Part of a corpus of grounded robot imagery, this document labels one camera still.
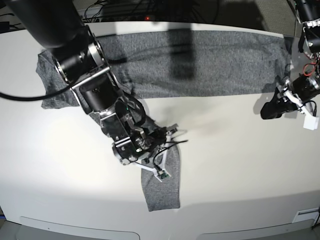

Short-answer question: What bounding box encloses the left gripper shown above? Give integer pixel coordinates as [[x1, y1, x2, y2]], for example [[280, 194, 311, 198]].
[[260, 74, 320, 120]]

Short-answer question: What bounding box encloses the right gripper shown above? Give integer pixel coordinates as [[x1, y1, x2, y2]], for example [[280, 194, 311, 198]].
[[112, 124, 186, 175]]

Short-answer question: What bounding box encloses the grey long-sleeve T-shirt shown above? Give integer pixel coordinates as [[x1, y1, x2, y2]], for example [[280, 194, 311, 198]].
[[34, 28, 293, 213]]

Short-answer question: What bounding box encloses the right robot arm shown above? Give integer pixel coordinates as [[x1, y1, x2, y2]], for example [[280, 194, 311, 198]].
[[5, 0, 178, 180]]

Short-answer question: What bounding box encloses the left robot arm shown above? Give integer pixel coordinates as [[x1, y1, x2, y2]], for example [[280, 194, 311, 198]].
[[260, 0, 320, 120]]

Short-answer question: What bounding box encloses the black power strip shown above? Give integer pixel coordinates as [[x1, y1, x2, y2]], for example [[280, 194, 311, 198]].
[[81, 12, 193, 23]]

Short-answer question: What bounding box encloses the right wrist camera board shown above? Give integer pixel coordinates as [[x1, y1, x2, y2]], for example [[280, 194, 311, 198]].
[[154, 169, 171, 183]]

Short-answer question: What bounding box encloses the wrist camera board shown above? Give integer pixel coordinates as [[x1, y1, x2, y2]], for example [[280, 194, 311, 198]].
[[154, 169, 171, 183], [303, 115, 320, 131]]

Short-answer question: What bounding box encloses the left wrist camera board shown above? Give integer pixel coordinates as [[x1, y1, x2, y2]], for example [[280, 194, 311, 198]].
[[303, 115, 320, 131]]

